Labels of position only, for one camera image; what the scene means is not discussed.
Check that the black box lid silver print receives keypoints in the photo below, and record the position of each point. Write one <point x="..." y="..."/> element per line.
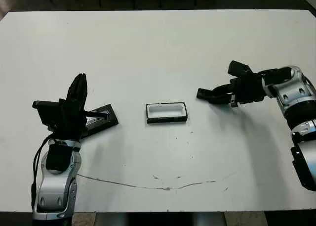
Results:
<point x="103" y="119"/>

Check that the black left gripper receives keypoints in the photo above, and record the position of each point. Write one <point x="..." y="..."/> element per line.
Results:
<point x="71" y="122"/>

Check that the black box base white insert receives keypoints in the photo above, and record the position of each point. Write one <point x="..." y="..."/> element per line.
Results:
<point x="168" y="120"/>

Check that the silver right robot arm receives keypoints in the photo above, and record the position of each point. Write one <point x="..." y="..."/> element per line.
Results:
<point x="293" y="92"/>

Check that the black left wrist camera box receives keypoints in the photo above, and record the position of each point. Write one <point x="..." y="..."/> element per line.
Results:
<point x="47" y="112"/>

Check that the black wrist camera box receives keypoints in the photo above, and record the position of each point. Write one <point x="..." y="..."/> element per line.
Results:
<point x="239" y="67"/>
<point x="47" y="112"/>

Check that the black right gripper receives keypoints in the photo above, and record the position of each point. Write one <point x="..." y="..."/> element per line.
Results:
<point x="249" y="90"/>

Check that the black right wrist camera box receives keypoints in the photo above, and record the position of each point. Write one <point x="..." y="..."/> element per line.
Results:
<point x="239" y="67"/>

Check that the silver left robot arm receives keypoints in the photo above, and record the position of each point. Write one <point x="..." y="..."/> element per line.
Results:
<point x="54" y="186"/>

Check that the small black camera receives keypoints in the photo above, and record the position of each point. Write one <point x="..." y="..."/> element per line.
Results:
<point x="203" y="93"/>

